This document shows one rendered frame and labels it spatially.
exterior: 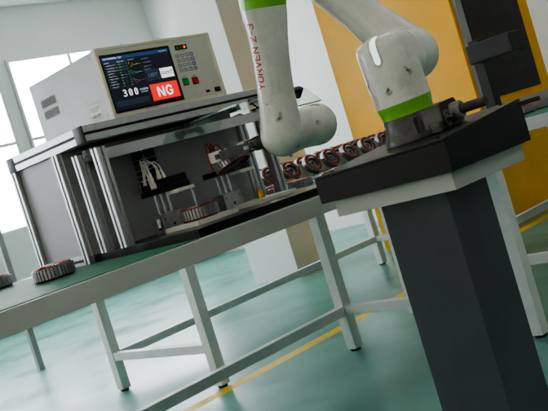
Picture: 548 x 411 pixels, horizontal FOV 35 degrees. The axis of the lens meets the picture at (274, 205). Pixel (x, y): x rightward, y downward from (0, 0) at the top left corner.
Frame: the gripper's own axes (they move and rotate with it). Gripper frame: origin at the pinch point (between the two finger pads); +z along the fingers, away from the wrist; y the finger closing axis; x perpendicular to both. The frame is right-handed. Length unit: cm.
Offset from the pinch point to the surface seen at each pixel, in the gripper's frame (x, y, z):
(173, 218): -12.8, -15.3, 14.8
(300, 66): 39, 526, 422
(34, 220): -1, -35, 54
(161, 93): 22.5, -2.7, 16.0
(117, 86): 27.6, -16.6, 16.3
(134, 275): -17, -60, -23
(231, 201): -14.8, 7.7, 14.5
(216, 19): 83, 292, 281
